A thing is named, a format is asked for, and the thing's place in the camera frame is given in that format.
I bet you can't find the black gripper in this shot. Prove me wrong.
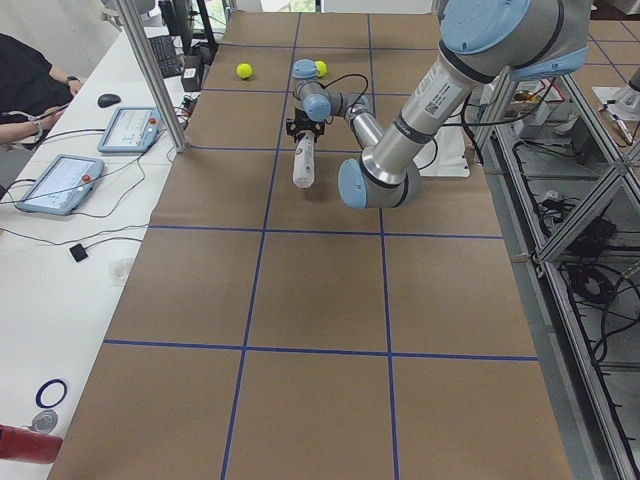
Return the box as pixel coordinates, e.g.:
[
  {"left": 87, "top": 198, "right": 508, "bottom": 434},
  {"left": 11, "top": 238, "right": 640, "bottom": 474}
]
[{"left": 286, "top": 108, "right": 325, "bottom": 138}]

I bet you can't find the yellow tennis ball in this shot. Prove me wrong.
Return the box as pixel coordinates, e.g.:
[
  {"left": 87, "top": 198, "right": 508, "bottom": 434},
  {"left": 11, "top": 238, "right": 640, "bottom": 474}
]
[
  {"left": 315, "top": 60, "right": 328, "bottom": 78},
  {"left": 236, "top": 63, "right": 253, "bottom": 80}
]

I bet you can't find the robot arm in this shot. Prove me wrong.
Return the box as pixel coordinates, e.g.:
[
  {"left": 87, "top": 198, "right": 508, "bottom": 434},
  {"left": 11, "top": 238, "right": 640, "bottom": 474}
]
[{"left": 292, "top": 1, "right": 591, "bottom": 209}]

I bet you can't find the black box on desk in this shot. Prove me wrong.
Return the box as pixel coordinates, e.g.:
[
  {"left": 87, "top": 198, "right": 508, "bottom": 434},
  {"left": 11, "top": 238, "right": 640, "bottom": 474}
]
[{"left": 181, "top": 55, "right": 204, "bottom": 93}]

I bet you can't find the black keyboard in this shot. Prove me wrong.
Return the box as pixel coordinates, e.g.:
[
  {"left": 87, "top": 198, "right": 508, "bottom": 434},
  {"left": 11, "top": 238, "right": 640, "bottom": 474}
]
[{"left": 147, "top": 35, "right": 182, "bottom": 78}]

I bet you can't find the upper teach pendant tablet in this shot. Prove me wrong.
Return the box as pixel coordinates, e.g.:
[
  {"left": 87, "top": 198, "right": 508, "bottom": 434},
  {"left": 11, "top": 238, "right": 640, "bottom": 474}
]
[{"left": 97, "top": 106, "right": 163, "bottom": 155}]

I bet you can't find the teach pendant tablet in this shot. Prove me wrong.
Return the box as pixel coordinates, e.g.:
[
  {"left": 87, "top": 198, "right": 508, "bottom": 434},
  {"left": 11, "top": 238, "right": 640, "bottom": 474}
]
[
  {"left": 97, "top": 106, "right": 163, "bottom": 155},
  {"left": 16, "top": 154, "right": 105, "bottom": 216}
]

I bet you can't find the black computer mouse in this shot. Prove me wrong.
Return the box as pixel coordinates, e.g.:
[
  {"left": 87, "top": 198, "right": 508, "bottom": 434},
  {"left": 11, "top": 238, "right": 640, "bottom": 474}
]
[{"left": 97, "top": 93, "right": 121, "bottom": 108}]

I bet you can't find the brown paper table cover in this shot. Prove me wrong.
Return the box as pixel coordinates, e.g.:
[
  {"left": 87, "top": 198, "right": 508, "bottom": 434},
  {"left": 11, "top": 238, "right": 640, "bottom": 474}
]
[{"left": 50, "top": 13, "right": 572, "bottom": 479}]

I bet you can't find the lower teach pendant tablet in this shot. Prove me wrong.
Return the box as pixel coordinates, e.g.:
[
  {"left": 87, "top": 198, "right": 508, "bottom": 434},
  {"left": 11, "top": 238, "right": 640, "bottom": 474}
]
[{"left": 16, "top": 154, "right": 105, "bottom": 216}]

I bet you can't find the small black square device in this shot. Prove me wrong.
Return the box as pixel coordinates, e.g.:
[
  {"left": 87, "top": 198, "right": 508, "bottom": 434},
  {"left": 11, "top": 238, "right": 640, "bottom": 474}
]
[{"left": 69, "top": 243, "right": 88, "bottom": 263}]

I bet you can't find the person in black shirt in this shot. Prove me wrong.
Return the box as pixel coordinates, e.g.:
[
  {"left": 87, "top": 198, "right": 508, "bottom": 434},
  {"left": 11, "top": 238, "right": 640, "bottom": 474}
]
[{"left": 1, "top": 34, "right": 82, "bottom": 146}]

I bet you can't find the blue tape roll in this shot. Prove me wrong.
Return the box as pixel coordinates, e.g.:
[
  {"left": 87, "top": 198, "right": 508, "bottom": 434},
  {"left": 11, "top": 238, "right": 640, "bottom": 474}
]
[{"left": 34, "top": 378, "right": 68, "bottom": 410}]

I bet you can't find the silver round tape roll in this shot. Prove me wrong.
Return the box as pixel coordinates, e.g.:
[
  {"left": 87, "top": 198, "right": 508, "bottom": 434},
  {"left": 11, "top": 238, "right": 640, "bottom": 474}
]
[{"left": 29, "top": 409, "right": 59, "bottom": 434}]

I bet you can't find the red cylinder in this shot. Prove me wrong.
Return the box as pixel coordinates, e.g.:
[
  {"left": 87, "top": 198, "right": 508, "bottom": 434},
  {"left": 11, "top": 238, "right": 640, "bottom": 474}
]
[{"left": 0, "top": 425, "right": 63, "bottom": 464}]

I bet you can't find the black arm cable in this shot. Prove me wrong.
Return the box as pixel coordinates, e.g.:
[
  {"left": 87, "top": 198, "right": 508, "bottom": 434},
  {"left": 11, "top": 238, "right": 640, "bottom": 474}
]
[{"left": 319, "top": 74, "right": 370, "bottom": 126}]

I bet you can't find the aluminium frame post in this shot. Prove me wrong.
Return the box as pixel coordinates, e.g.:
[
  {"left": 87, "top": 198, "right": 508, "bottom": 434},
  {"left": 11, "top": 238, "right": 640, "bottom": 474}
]
[{"left": 115, "top": 0, "right": 187, "bottom": 153}]

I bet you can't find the aluminium side frame rack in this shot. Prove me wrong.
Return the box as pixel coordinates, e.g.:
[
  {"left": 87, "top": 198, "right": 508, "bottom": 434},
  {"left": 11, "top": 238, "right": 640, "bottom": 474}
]
[{"left": 474, "top": 0, "right": 640, "bottom": 480}]

